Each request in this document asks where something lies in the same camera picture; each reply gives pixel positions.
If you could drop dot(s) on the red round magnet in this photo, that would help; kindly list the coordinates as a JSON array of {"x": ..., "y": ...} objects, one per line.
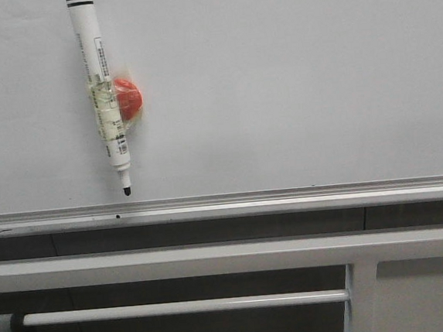
[{"x": 129, "y": 98}]

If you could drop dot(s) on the white black whiteboard marker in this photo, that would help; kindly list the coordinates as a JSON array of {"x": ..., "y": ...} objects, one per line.
[{"x": 100, "y": 88}]

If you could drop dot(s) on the white horizontal rod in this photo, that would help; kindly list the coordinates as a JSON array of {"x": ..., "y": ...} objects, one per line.
[{"x": 194, "y": 306}]

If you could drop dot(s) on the whiteboard with aluminium frame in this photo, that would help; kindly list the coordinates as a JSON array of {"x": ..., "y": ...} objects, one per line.
[{"x": 249, "y": 106}]

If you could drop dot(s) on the white metal stand frame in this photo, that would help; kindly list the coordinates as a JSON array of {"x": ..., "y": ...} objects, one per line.
[{"x": 360, "y": 252}]

